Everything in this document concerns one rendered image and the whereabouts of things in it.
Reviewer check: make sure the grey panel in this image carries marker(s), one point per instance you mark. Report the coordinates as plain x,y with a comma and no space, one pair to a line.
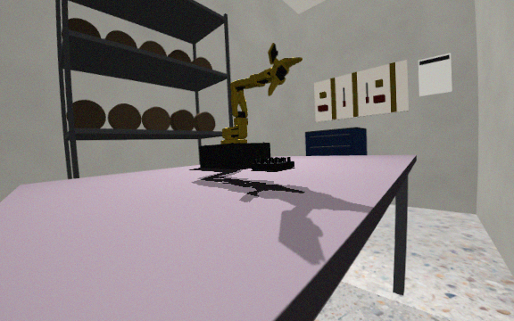
274,164

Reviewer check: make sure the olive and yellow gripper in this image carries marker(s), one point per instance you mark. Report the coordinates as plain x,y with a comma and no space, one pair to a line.
280,68

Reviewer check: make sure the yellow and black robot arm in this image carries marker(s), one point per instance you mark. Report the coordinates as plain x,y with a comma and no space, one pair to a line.
238,98

